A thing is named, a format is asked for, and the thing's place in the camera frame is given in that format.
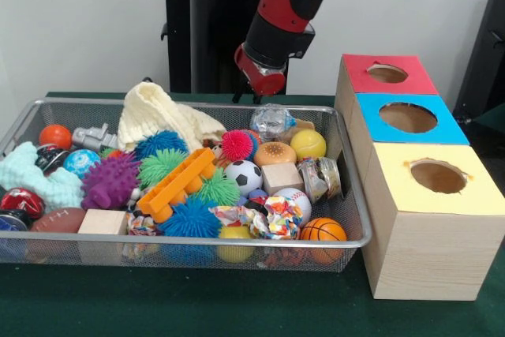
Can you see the wooden box three holes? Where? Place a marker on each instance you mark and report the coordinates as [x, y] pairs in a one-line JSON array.
[[426, 242]]

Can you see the cream knitted cloth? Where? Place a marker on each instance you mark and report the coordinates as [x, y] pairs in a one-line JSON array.
[[158, 116]]

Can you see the small orange basketball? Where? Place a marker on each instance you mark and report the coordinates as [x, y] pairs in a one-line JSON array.
[[322, 230]]

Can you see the purple spiky ball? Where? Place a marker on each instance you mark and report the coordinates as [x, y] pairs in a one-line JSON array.
[[109, 181]]

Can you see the orange toy brick round studs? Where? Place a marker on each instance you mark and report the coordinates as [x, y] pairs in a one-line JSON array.
[[175, 185]]

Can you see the small black white soccer ball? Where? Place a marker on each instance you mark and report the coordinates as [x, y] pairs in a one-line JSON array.
[[241, 177]]

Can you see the green spiky ball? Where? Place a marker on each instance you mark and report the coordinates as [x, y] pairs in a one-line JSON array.
[[160, 165], [215, 189]]

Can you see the crushed clear plastic bottle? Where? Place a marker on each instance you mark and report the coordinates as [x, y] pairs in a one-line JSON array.
[[272, 121]]

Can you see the red orange ball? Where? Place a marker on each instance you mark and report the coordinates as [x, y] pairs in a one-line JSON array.
[[54, 136]]

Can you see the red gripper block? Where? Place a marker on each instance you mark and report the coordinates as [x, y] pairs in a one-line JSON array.
[[262, 75]]

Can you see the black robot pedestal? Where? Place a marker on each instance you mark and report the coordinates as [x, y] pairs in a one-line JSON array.
[[205, 45]]

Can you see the yellow green ball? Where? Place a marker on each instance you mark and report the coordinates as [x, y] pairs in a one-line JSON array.
[[307, 144]]

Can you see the blue spiky ball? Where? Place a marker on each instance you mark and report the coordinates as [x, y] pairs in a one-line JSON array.
[[189, 217]]

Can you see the dark green table cloth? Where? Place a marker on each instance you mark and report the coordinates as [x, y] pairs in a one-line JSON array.
[[237, 305]]

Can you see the clear shallow mesh bin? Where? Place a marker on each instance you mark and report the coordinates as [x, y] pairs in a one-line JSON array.
[[102, 258]]

